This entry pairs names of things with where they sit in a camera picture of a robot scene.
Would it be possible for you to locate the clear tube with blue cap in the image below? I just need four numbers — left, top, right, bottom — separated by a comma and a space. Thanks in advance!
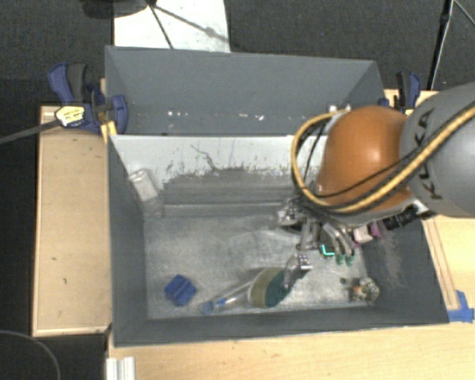
201, 281, 255, 316

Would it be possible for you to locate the blue ribbed block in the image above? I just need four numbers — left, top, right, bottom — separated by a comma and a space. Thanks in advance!
163, 274, 199, 308

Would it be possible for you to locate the grey metal bin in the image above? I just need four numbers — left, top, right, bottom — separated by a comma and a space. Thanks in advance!
103, 44, 450, 348

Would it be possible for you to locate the black cylinder on white bracket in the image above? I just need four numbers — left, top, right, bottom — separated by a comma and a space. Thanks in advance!
382, 203, 431, 232

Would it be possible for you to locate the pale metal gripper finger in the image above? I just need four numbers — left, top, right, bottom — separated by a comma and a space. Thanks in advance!
294, 253, 314, 283
283, 256, 298, 291

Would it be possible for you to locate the pale wood board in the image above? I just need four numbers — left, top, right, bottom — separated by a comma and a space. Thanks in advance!
31, 104, 114, 338

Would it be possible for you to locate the small speckled brown lump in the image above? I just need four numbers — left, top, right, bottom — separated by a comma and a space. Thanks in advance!
339, 275, 381, 305

